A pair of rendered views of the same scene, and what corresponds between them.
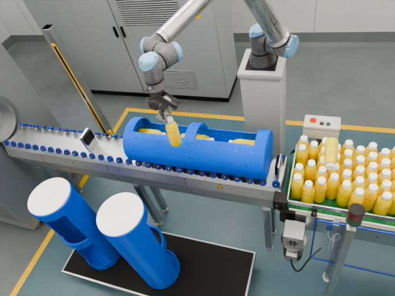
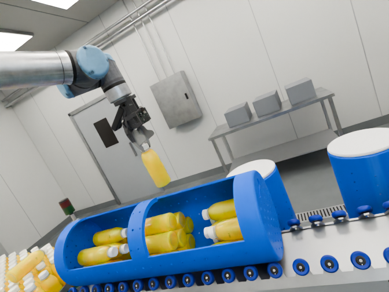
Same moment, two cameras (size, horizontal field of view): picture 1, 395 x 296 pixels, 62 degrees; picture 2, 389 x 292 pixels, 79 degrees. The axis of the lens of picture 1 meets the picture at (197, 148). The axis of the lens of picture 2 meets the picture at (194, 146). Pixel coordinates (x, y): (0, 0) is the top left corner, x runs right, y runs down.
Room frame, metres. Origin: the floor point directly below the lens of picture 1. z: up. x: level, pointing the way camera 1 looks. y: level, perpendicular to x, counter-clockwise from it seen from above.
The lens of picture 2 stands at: (2.23, 0.15, 1.53)
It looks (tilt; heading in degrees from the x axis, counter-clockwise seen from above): 11 degrees down; 172
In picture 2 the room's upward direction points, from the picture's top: 25 degrees counter-clockwise
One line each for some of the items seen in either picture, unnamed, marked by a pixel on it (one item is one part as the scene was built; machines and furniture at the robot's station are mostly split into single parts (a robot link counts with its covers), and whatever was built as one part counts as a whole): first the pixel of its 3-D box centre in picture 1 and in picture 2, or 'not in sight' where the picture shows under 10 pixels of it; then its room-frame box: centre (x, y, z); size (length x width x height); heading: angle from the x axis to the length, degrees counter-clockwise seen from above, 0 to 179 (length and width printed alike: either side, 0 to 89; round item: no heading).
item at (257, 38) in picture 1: (261, 37); not in sight; (1.95, -0.64, 1.29); 0.17 x 0.15 x 0.18; 33
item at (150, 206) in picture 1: (149, 205); not in sight; (1.57, 0.52, 0.31); 0.06 x 0.06 x 0.63; 59
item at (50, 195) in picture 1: (49, 195); (361, 141); (1.35, 0.97, 1.03); 0.28 x 0.28 x 0.01
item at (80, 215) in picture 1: (81, 228); (385, 223); (1.35, 0.97, 0.59); 0.28 x 0.28 x 0.88
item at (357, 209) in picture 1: (354, 218); (69, 210); (0.59, -0.56, 1.18); 0.06 x 0.06 x 0.16
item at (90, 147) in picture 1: (89, 140); not in sight; (1.77, 0.73, 1.00); 0.10 x 0.04 x 0.15; 149
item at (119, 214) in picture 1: (119, 213); (249, 172); (1.07, 0.53, 1.03); 0.28 x 0.28 x 0.01
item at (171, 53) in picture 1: (167, 54); (77, 79); (1.36, 0.01, 1.73); 0.12 x 0.12 x 0.09; 33
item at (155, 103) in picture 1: (158, 97); (131, 113); (1.29, 0.12, 1.56); 0.09 x 0.08 x 0.12; 54
